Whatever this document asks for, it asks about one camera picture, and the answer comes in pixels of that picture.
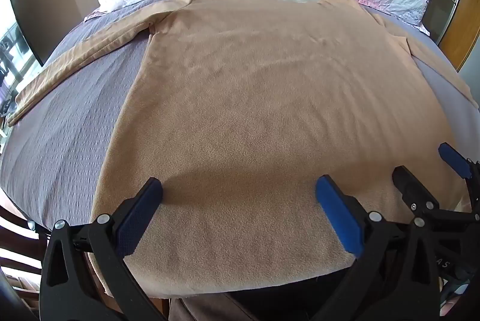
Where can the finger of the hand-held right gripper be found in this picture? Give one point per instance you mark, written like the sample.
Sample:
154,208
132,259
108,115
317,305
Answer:
412,186
453,158

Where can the wooden headboard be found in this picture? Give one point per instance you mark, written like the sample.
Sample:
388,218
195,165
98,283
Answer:
455,39

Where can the tan long-sleeved shirt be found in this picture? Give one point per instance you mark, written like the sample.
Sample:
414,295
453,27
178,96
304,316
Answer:
255,111

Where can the wooden slatted chair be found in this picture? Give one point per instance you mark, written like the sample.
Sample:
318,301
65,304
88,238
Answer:
18,261

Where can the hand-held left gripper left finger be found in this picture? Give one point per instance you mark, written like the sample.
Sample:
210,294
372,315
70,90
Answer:
139,218

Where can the purple-grey bed sheet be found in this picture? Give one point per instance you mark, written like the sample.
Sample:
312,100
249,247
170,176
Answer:
71,126

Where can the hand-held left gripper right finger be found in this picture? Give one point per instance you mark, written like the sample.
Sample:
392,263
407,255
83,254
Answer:
339,218

